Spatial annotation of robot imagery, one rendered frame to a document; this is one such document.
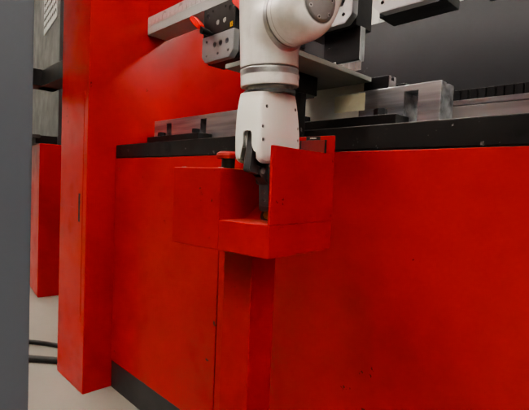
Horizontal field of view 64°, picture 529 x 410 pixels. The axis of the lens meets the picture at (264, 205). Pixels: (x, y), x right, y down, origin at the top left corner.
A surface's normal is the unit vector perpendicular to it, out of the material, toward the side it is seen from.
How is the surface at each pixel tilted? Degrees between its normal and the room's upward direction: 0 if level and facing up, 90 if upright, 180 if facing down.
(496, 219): 90
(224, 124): 90
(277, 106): 90
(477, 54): 90
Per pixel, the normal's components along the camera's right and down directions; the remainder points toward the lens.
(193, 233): -0.63, 0.01
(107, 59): 0.70, 0.07
